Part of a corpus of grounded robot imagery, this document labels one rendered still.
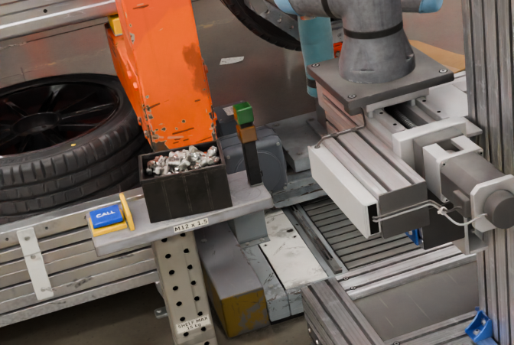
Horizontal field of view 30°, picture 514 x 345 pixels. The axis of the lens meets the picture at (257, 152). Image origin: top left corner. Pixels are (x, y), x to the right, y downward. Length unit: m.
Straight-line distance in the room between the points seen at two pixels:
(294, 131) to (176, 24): 0.91
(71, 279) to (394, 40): 1.17
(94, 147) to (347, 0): 1.01
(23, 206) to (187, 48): 0.65
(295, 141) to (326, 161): 1.23
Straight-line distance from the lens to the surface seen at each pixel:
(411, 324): 2.21
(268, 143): 2.65
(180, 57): 2.32
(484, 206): 1.59
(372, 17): 1.83
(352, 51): 1.87
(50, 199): 2.62
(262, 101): 3.91
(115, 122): 2.69
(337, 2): 1.85
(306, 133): 3.07
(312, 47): 2.61
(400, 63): 1.87
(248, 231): 2.80
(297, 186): 2.92
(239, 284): 2.56
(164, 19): 2.28
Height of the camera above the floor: 1.56
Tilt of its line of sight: 26 degrees down
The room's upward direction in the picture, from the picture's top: 10 degrees counter-clockwise
